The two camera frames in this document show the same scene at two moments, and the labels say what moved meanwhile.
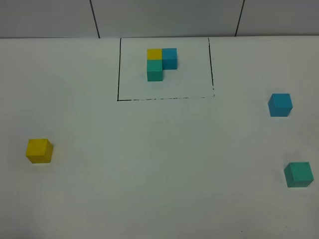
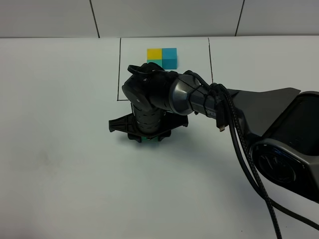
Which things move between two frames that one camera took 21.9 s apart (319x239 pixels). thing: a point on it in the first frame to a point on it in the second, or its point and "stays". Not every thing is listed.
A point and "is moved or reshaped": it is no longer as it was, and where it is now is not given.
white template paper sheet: x=193 y=79 stays
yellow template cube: x=152 y=54 stays
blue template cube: x=169 y=57 stays
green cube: x=298 y=175 is moved or reshaped
